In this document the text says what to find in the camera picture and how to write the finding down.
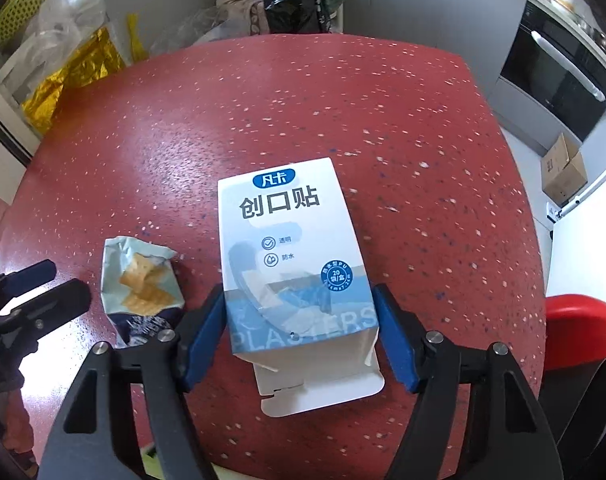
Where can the gold foil bag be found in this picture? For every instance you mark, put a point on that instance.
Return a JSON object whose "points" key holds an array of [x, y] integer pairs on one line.
{"points": [[68, 80]]}

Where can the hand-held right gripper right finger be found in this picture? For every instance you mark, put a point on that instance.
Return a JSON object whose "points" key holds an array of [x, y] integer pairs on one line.
{"points": [[398, 340]]}

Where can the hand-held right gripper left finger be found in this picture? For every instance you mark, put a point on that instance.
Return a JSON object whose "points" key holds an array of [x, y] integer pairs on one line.
{"points": [[205, 335]]}

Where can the clear plastic bag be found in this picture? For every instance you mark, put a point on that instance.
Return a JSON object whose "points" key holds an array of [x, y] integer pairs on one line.
{"points": [[58, 35]]}

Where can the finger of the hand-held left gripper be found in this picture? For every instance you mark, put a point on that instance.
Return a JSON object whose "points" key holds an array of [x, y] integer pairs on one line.
{"points": [[28, 274], [58, 302]]}

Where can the pale snack wrapper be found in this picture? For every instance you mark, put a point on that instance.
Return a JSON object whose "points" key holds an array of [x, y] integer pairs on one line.
{"points": [[138, 280]]}

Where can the black built-in oven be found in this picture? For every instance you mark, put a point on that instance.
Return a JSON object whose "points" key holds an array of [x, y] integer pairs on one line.
{"points": [[558, 75]]}

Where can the white refrigerator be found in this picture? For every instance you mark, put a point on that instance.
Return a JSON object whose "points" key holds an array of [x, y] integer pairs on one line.
{"points": [[593, 240]]}

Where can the green plastic basket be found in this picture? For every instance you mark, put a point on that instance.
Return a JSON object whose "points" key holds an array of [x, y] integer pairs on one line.
{"points": [[25, 7]]}

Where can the white and blue plaster box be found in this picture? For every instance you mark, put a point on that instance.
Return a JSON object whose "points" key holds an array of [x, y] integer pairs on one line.
{"points": [[283, 240]]}

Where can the cardboard box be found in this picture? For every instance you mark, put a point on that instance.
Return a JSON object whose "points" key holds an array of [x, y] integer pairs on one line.
{"points": [[565, 167]]}

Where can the red stool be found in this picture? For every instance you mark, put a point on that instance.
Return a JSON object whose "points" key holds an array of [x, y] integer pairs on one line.
{"points": [[583, 320]]}

